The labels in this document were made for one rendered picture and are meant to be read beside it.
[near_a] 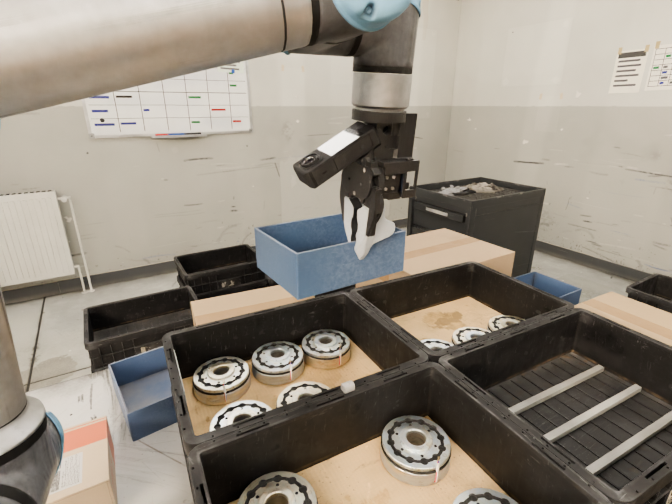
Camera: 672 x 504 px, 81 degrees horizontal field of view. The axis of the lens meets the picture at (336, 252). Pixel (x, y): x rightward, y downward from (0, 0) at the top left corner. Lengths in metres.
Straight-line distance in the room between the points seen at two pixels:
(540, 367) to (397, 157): 0.56
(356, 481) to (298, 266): 0.32
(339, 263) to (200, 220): 3.03
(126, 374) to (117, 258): 2.50
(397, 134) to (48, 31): 0.39
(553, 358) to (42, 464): 0.89
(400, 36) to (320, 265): 0.30
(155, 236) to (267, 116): 1.37
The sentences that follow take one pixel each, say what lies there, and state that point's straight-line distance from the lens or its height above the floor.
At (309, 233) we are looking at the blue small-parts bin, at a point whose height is 1.12.
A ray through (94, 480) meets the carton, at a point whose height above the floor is 0.77.
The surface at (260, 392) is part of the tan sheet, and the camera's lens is 0.79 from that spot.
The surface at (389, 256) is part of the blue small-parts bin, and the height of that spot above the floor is 1.10.
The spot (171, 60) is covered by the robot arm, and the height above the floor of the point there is 1.36.
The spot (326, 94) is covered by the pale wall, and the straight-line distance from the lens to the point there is 3.90.
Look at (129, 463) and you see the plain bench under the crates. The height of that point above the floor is 0.70.
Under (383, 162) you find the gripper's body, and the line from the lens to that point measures 0.53.
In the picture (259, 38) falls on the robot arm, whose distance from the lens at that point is 0.34.
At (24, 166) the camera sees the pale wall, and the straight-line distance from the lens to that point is 3.42.
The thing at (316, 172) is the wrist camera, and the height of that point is 1.25.
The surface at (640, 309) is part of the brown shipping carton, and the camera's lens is 1.24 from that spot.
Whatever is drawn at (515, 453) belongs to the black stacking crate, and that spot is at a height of 0.90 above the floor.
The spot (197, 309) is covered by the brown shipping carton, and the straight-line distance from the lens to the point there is 1.04.
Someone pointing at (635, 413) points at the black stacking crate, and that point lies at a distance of 0.91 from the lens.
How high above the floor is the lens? 1.33
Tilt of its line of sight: 20 degrees down
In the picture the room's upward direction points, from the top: straight up
